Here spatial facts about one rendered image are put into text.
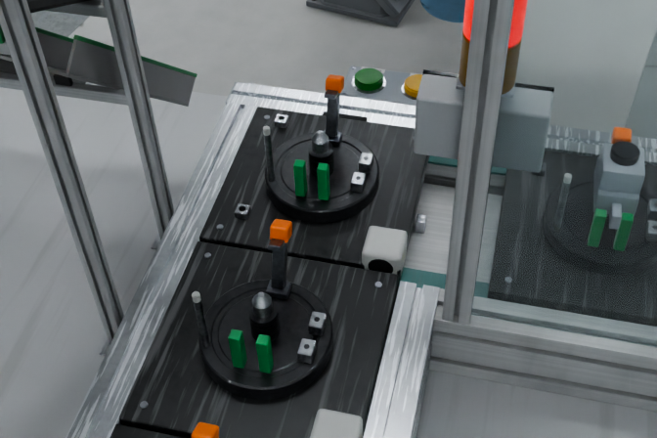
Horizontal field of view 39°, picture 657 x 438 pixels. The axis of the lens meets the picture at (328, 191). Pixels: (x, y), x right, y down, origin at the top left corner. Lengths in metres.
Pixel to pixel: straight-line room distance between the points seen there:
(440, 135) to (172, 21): 0.84
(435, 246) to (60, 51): 0.52
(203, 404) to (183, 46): 0.76
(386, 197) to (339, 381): 0.26
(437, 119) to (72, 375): 0.54
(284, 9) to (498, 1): 0.93
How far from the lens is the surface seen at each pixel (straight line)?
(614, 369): 1.06
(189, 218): 1.14
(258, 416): 0.95
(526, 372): 1.08
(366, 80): 1.29
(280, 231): 0.96
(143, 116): 1.08
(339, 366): 0.97
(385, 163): 1.17
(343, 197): 1.10
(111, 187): 1.34
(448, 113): 0.85
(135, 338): 1.04
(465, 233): 0.92
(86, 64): 1.02
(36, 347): 1.19
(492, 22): 0.76
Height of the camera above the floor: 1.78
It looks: 46 degrees down
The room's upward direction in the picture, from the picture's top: 2 degrees counter-clockwise
